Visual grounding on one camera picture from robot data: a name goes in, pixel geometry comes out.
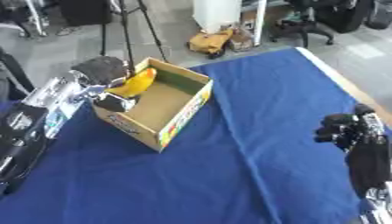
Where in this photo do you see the small brown box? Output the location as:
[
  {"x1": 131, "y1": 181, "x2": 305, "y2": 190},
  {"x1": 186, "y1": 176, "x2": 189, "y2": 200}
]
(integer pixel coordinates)
[{"x1": 227, "y1": 27, "x2": 257, "y2": 53}]

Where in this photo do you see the tan cardboard box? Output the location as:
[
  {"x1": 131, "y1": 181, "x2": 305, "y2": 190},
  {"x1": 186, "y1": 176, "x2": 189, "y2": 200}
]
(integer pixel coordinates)
[{"x1": 92, "y1": 56, "x2": 214, "y2": 153}]

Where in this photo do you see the white pillar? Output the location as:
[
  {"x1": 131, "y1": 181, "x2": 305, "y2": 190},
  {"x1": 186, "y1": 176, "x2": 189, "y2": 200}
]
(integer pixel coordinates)
[{"x1": 191, "y1": 0, "x2": 244, "y2": 35}]

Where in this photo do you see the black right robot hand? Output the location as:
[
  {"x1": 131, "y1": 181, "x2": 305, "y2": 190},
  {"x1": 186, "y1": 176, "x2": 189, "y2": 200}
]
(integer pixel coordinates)
[{"x1": 312, "y1": 102, "x2": 392, "y2": 200}]

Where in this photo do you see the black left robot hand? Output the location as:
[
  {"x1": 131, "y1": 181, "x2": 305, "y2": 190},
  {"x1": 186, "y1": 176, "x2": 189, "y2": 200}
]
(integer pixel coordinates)
[{"x1": 70, "y1": 55, "x2": 141, "y2": 114}]

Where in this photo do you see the black bag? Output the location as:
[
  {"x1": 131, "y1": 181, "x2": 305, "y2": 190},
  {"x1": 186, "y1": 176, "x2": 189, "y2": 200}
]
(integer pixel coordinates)
[{"x1": 313, "y1": 0, "x2": 377, "y2": 34}]

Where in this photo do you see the black office chair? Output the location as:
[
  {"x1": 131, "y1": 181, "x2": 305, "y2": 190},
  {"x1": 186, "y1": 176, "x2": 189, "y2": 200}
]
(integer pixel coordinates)
[{"x1": 268, "y1": 0, "x2": 337, "y2": 48}]

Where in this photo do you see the yellow toy banana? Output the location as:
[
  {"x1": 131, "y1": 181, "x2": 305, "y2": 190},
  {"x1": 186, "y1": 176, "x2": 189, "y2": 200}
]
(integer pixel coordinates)
[{"x1": 105, "y1": 66, "x2": 159, "y2": 99}]

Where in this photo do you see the black tripod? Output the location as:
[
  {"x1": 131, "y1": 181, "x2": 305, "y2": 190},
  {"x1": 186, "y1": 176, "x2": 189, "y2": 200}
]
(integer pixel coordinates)
[{"x1": 98, "y1": 0, "x2": 172, "y2": 74}]

